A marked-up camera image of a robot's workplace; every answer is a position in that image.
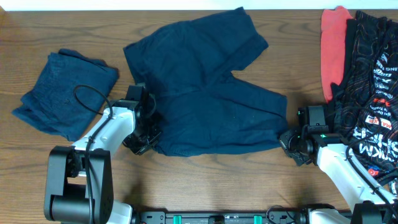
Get dark navy shorts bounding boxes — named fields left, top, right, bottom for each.
left=124, top=7, right=288, bottom=157

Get navy blue garment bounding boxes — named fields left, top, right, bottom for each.
left=12, top=49, right=119, bottom=141

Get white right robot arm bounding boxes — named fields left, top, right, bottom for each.
left=279, top=129, right=397, bottom=223

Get red orange cloth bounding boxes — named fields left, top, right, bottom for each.
left=320, top=6, right=353, bottom=103

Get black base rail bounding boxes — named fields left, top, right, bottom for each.
left=132, top=203, right=366, bottom=224

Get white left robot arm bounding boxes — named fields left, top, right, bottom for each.
left=44, top=93, right=161, bottom=223

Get black printed garment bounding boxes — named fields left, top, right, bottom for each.
left=332, top=11, right=397, bottom=185

